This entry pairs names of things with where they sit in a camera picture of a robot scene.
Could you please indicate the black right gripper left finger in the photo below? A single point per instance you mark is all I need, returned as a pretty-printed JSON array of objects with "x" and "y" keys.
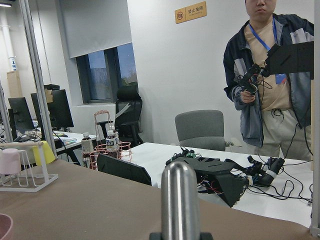
[{"x": 155, "y": 236}]

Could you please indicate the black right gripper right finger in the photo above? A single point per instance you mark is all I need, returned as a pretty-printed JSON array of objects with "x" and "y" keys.
[{"x": 206, "y": 236}]

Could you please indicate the steel muddler black tip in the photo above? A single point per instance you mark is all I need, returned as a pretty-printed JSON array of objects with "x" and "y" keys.
[{"x": 180, "y": 211}]

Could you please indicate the yellow cup in rack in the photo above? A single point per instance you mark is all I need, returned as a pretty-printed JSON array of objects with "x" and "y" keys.
[{"x": 48, "y": 153}]

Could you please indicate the pink cup in rack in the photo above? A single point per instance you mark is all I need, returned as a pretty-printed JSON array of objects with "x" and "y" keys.
[{"x": 10, "y": 162}]

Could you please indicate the person's hand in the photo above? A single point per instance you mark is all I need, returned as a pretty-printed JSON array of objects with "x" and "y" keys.
[{"x": 246, "y": 97}]

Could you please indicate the black long box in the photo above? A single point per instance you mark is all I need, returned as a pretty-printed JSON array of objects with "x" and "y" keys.
[{"x": 123, "y": 169}]

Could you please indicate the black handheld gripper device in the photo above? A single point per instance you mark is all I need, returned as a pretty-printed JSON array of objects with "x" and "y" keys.
[{"x": 264, "y": 174}]

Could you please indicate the drink bottle white cap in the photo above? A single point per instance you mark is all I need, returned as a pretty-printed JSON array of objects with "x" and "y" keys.
[{"x": 112, "y": 144}]

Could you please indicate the grey office chair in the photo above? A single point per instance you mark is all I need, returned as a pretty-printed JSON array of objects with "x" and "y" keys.
[{"x": 202, "y": 129}]

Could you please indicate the black office chair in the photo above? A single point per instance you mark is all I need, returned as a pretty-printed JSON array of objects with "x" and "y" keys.
[{"x": 128, "y": 107}]

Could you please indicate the drink bottle dark cap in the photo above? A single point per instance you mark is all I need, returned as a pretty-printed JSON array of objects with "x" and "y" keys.
[{"x": 87, "y": 146}]

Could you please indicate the standing person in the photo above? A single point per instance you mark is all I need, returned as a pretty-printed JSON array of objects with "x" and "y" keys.
[{"x": 279, "y": 120}]

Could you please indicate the pink bowl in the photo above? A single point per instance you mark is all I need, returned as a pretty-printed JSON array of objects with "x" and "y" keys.
[{"x": 6, "y": 227}]

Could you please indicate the black computer monitor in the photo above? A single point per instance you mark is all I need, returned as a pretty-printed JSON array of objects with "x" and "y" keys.
[
  {"x": 22, "y": 117},
  {"x": 59, "y": 111}
]

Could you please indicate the handheld black gripper controller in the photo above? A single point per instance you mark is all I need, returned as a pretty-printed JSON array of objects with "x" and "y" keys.
[{"x": 285, "y": 59}]

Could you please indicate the copper wire bottle rack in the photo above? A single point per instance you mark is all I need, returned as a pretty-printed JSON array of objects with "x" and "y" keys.
[{"x": 102, "y": 118}]

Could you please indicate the white wire cup rack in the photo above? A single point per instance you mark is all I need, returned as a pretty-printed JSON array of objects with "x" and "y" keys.
[{"x": 29, "y": 179}]

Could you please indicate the aluminium frame post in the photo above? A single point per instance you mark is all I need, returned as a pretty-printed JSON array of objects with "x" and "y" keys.
[{"x": 37, "y": 73}]

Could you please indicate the orange wall sign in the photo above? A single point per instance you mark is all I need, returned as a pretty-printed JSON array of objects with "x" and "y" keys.
[{"x": 191, "y": 12}]

